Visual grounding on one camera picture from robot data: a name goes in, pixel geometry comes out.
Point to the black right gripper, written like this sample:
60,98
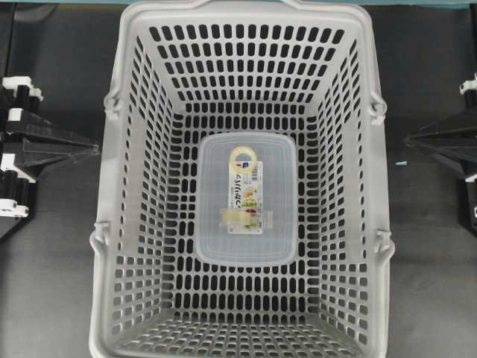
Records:
459,158

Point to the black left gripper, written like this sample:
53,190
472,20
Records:
29,143

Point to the grey plastic shopping basket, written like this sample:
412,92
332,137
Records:
185,71

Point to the clear plastic food container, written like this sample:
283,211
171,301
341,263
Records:
247,199

